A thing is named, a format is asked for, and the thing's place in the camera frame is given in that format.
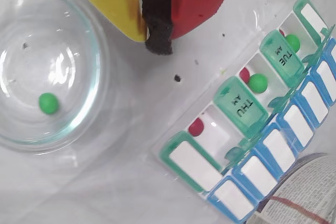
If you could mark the green ball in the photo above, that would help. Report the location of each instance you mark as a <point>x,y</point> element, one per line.
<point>292,42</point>
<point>48,103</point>
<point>258,83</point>

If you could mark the white tablecloth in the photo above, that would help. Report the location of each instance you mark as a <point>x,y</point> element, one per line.
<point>118,182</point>

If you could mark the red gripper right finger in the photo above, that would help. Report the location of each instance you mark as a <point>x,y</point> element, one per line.
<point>199,1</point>

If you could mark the weekly pill organizer box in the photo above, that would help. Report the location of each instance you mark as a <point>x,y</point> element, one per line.
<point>241,108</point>

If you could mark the glass bowl of green balls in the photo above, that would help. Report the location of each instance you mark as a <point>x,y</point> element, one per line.
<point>78,124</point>

